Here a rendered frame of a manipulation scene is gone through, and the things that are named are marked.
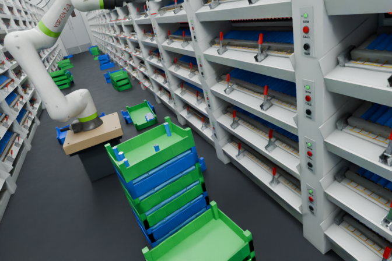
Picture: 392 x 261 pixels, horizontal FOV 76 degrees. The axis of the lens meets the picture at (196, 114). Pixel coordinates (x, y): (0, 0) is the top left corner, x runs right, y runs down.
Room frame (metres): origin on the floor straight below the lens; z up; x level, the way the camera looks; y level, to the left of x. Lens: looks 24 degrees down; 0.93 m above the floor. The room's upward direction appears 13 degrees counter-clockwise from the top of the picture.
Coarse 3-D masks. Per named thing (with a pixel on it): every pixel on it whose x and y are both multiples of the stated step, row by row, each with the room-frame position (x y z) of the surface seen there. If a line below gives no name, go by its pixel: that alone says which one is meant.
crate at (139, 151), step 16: (160, 128) 1.03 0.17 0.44; (176, 128) 0.99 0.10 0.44; (128, 144) 0.95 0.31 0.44; (144, 144) 0.98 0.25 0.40; (160, 144) 0.94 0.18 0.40; (176, 144) 0.84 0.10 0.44; (192, 144) 0.87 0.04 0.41; (112, 160) 0.86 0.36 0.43; (128, 160) 0.88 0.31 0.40; (144, 160) 0.78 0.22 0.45; (160, 160) 0.80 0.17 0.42; (128, 176) 0.74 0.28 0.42
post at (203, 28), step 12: (192, 12) 1.26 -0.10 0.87; (204, 24) 1.26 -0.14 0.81; (216, 24) 1.28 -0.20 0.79; (192, 36) 1.32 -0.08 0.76; (204, 36) 1.26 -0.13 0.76; (204, 60) 1.25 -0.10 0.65; (204, 72) 1.27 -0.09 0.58; (204, 84) 1.30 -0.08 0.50; (204, 96) 1.33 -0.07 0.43; (216, 96) 1.26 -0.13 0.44; (216, 108) 1.25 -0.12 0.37; (216, 132) 1.27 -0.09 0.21; (228, 132) 1.27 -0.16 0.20; (216, 144) 1.31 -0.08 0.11; (228, 156) 1.26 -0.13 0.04
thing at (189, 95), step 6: (174, 84) 1.91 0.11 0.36; (180, 84) 1.91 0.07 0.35; (186, 84) 1.85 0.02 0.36; (192, 84) 1.78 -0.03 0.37; (174, 90) 1.91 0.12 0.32; (180, 90) 1.86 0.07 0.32; (186, 90) 1.80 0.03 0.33; (192, 90) 1.68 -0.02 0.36; (198, 90) 1.64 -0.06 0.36; (180, 96) 1.76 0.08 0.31; (186, 96) 1.71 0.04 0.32; (192, 96) 1.65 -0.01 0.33; (198, 96) 1.61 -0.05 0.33; (186, 102) 1.70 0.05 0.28; (192, 102) 1.58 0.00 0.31; (198, 102) 1.50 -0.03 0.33; (204, 102) 1.48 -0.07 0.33; (198, 108) 1.47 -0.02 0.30; (204, 108) 1.33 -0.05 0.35; (204, 114) 1.42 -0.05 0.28
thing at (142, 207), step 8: (200, 168) 0.88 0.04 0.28; (184, 176) 0.84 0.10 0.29; (192, 176) 0.86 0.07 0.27; (200, 176) 0.87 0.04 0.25; (176, 184) 0.82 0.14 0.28; (184, 184) 0.83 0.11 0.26; (160, 192) 0.79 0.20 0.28; (168, 192) 0.80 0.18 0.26; (176, 192) 0.81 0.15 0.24; (136, 200) 0.74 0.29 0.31; (144, 200) 0.75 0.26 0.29; (152, 200) 0.77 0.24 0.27; (160, 200) 0.78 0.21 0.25; (136, 208) 0.74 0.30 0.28; (144, 208) 0.75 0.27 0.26
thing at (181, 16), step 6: (168, 0) 1.95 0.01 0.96; (156, 6) 1.92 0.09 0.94; (162, 6) 1.91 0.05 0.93; (150, 12) 1.90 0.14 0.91; (156, 12) 1.91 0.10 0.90; (168, 12) 1.72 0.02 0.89; (180, 12) 1.46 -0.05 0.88; (186, 12) 1.34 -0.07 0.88; (156, 18) 1.85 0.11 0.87; (162, 18) 1.73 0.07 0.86; (168, 18) 1.63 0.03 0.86; (174, 18) 1.53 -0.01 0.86; (180, 18) 1.45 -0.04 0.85; (186, 18) 1.37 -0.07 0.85
